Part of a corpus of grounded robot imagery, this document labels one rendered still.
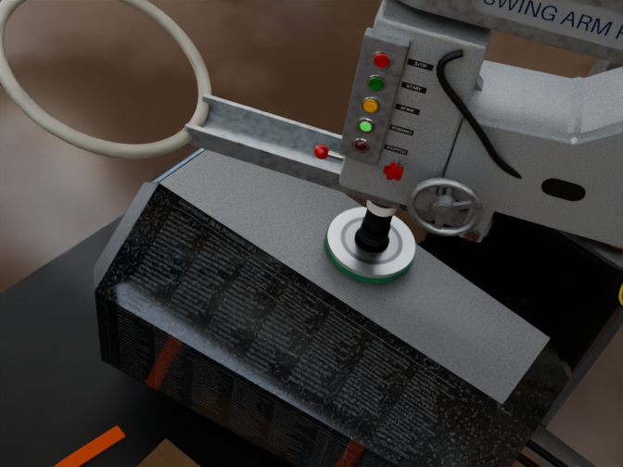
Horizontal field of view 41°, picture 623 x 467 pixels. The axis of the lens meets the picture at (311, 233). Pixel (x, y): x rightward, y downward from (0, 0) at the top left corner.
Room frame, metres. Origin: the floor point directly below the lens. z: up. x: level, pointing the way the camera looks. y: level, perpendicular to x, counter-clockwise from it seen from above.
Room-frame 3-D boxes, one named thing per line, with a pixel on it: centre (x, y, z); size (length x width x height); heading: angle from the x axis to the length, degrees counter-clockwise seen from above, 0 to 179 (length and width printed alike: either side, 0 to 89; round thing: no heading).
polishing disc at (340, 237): (1.33, -0.14, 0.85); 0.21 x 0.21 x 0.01
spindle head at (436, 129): (1.32, -0.22, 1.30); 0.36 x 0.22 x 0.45; 83
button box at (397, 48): (1.22, -0.06, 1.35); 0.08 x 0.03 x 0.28; 83
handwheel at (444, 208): (1.20, -0.25, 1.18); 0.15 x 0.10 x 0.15; 83
